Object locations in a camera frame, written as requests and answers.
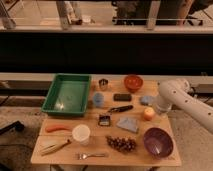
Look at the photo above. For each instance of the small black box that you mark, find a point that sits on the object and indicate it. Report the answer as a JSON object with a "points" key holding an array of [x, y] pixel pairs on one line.
{"points": [[104, 120]]}

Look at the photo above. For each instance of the purple bowl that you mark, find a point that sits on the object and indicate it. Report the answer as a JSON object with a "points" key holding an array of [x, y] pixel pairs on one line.
{"points": [[158, 142]]}

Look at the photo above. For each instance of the small metal cup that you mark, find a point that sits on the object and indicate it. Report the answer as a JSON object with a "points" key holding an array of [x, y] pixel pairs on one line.
{"points": [[103, 84]]}

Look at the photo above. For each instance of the red bowl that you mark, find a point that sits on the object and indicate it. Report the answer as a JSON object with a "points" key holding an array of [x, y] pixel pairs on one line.
{"points": [[133, 83]]}

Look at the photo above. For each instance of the blue sponge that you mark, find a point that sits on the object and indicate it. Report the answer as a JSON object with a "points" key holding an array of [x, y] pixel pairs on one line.
{"points": [[146, 100]]}

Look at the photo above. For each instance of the black office chair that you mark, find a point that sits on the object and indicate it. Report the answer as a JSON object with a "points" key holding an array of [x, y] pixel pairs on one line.
{"points": [[156, 12]]}

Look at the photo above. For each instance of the green plastic tray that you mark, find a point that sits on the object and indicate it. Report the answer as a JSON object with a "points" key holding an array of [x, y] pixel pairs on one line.
{"points": [[68, 95]]}

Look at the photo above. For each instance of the orange carrot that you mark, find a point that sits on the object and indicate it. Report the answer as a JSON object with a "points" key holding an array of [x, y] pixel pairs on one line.
{"points": [[53, 128]]}

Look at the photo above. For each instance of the bunch of dark grapes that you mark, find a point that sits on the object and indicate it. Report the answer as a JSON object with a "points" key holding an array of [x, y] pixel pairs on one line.
{"points": [[123, 145]]}

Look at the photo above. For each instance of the grey blue folded cloth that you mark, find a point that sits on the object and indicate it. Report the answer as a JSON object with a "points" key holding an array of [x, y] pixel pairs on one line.
{"points": [[128, 123]]}

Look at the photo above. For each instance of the black handled tool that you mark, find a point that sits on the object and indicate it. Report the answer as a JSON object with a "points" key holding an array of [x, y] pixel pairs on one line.
{"points": [[120, 109]]}

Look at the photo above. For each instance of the light blue cup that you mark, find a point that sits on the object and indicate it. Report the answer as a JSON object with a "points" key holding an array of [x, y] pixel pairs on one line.
{"points": [[98, 100]]}

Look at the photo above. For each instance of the metal fork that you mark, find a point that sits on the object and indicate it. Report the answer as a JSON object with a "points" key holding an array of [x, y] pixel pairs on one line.
{"points": [[83, 156]]}

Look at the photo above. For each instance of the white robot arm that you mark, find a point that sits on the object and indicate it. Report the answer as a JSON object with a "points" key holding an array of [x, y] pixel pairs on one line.
{"points": [[175, 92]]}

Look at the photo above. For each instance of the white cup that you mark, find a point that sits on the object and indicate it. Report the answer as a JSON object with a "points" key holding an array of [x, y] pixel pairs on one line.
{"points": [[81, 134]]}

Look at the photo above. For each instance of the orange yellow apple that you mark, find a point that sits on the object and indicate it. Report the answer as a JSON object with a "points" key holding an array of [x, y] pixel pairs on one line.
{"points": [[148, 113]]}

